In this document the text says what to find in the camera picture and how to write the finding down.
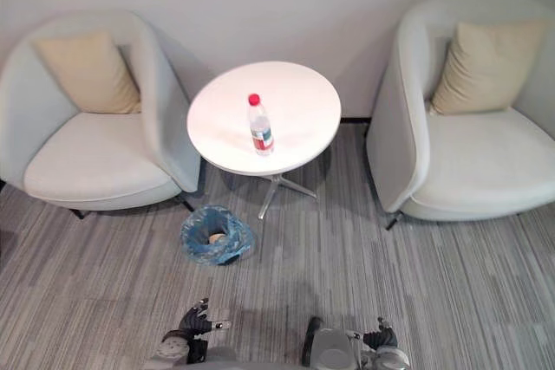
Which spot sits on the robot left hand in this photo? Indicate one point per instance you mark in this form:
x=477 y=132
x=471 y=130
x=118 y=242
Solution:
x=194 y=322

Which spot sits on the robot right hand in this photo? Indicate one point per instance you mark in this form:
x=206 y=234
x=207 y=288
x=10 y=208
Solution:
x=381 y=337

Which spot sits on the small bin with blue bag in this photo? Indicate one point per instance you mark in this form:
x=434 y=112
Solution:
x=197 y=248

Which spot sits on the crumpled paper rubbish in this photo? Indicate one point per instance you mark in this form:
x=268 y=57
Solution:
x=216 y=238

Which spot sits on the round white tea table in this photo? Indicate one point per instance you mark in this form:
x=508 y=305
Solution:
x=295 y=101

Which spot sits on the light grey armchair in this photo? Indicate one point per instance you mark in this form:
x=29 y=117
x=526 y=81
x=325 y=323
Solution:
x=99 y=157
x=472 y=162

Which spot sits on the clear bottle with red cap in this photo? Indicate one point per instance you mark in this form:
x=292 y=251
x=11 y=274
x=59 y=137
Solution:
x=261 y=127

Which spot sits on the beige cushion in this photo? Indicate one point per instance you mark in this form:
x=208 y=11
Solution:
x=89 y=71
x=481 y=69

